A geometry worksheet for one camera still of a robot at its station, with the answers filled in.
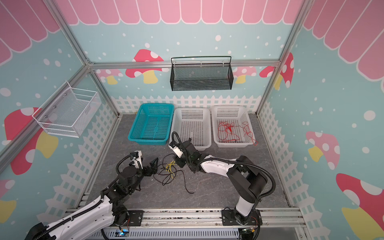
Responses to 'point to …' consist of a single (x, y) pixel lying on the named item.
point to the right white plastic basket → (232, 127)
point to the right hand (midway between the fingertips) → (174, 154)
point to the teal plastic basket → (153, 124)
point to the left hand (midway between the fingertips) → (151, 161)
